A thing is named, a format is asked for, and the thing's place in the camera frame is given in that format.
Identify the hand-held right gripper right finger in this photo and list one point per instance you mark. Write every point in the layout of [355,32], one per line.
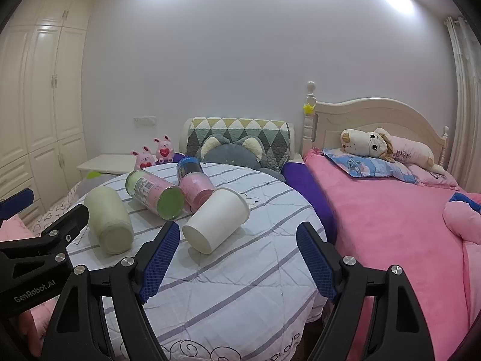
[315,263]

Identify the cream wardrobe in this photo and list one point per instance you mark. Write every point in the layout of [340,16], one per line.
[45,101]

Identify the small pink bunny toy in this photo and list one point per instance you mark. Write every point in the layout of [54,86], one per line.
[144,160]

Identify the cream curtain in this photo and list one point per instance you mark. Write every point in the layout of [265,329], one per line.
[466,101]

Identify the pink bottle with dark lid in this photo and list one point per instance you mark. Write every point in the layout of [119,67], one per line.
[195,188]

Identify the pink blanket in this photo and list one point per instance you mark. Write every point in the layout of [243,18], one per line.
[383,225]

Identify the white wall socket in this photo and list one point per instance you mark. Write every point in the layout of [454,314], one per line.
[145,120]

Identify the cream wooden bed headboard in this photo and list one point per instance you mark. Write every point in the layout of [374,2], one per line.
[375,114]

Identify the triangle pattern quilted cover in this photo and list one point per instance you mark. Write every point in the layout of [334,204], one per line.
[270,135]

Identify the blue cloth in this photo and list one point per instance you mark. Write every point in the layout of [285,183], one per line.
[469,200]

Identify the large pink bunny toy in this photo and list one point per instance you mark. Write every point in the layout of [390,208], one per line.
[164,151]

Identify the patterned white bedsheet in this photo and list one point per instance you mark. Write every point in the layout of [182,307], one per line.
[52,208]

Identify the yellow star ornament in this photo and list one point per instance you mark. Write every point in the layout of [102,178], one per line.
[309,108]

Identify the pink fleece cloth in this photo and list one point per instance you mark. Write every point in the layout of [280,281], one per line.
[15,230]

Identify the blue printed pillow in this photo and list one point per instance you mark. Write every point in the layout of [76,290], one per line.
[360,165]

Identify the grey cat plush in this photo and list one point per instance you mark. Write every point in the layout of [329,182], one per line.
[229,154]

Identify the small green object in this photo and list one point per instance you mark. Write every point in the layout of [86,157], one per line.
[93,175]

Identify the white paper cup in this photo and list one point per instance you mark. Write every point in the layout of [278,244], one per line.
[218,218]

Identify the pale green cup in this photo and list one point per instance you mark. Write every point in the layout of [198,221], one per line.
[107,218]

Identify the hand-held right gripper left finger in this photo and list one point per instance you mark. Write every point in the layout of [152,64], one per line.
[159,259]

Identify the cream dog plush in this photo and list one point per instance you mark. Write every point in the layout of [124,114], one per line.
[364,141]

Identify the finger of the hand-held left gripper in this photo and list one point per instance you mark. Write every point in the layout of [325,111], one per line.
[67,223]
[15,205]

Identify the white nightstand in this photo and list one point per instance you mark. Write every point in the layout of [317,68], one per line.
[109,163]

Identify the striped white cloth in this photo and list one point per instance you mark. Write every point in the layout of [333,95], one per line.
[244,270]

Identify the purple bedsheet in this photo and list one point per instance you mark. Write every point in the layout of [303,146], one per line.
[300,180]

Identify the pink pillow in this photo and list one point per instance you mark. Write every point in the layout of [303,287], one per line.
[432,178]

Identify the pink jar with green lid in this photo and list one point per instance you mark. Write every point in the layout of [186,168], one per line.
[154,191]

